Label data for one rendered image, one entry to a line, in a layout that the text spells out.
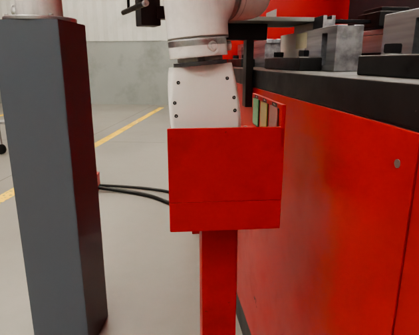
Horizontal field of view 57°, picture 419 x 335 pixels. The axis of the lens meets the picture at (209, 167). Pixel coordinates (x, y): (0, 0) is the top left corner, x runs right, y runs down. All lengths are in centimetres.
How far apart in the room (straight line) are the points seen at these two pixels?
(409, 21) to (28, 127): 93
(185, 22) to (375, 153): 28
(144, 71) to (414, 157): 816
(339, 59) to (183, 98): 45
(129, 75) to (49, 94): 748
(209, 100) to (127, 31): 806
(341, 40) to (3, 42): 84
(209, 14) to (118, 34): 813
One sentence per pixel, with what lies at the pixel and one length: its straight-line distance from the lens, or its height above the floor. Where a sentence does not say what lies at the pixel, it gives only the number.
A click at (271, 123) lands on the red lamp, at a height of 81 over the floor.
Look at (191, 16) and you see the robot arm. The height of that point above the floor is 95.
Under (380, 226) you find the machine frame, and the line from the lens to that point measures 50.
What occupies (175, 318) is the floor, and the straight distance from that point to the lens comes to 151.
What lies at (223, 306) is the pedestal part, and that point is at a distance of 72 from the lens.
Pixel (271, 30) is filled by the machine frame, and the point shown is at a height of 104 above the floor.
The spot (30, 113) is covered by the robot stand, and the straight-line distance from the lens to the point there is 117.
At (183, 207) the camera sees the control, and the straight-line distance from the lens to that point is 55.
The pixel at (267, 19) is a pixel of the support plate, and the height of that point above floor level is 99.
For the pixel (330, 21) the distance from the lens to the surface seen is 102.
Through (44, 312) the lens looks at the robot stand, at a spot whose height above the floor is 13.
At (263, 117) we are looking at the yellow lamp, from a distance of 64.
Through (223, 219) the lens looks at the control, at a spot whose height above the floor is 68.
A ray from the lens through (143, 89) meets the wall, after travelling 853.
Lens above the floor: 90
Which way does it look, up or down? 15 degrees down
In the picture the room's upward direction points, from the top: straight up
